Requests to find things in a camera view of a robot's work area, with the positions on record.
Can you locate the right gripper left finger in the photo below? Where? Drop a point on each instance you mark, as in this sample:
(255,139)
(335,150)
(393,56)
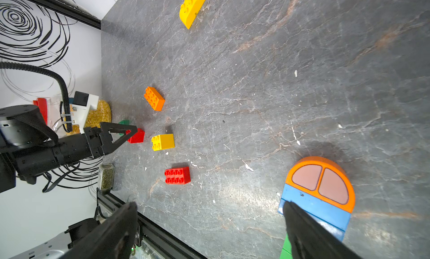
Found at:
(112,239)

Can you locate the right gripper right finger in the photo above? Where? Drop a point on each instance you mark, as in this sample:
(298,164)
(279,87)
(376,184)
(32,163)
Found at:
(309,240)

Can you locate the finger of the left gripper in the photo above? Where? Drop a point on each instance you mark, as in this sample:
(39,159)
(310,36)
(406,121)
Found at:
(107,131)

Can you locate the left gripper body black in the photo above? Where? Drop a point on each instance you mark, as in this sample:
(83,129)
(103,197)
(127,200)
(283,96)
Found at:
(35,161)

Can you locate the green tall lego brick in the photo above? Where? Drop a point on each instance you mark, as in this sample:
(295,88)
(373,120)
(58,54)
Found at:
(286,250)

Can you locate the light blue lego brick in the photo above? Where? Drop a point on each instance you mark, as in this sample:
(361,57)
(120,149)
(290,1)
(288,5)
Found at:
(332,218)

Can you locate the orange round lego piece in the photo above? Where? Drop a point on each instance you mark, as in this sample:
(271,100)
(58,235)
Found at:
(324,180)

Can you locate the green flat lego plate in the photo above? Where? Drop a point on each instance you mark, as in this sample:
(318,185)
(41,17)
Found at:
(124,122)

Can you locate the small red lego brick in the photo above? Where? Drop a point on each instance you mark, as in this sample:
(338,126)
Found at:
(138,137)

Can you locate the yellow square lego brick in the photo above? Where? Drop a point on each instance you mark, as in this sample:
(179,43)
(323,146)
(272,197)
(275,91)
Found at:
(163,142)

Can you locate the orange long lego brick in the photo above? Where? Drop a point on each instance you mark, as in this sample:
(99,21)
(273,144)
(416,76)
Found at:
(154,98)

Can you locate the red flat lego brick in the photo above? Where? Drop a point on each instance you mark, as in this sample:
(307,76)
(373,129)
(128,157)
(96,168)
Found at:
(177,176)

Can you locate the yellow curved lego brick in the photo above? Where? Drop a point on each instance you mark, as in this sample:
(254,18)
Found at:
(189,10)

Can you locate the small spice jar left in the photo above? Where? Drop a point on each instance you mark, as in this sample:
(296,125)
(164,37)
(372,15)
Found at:
(106,178)

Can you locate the plastic jar red lid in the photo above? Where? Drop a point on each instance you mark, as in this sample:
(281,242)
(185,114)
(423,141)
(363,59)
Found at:
(50,113)

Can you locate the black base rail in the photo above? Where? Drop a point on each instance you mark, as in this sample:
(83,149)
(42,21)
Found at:
(160,241)

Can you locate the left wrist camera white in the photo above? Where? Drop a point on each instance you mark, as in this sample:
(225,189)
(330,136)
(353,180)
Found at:
(80,105)

